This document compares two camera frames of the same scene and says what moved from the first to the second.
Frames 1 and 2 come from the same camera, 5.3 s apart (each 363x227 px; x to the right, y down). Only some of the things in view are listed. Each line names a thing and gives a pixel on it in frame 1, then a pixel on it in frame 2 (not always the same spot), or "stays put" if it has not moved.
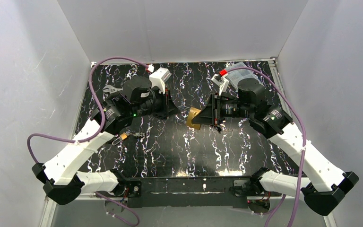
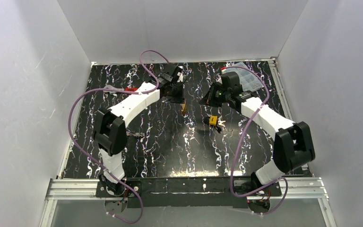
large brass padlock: x=193 y=112 → x=183 y=107
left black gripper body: x=165 y=103 → x=175 y=95
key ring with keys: x=137 y=135 stays put
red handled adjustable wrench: x=111 y=89 stays put
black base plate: x=183 y=192 stays put
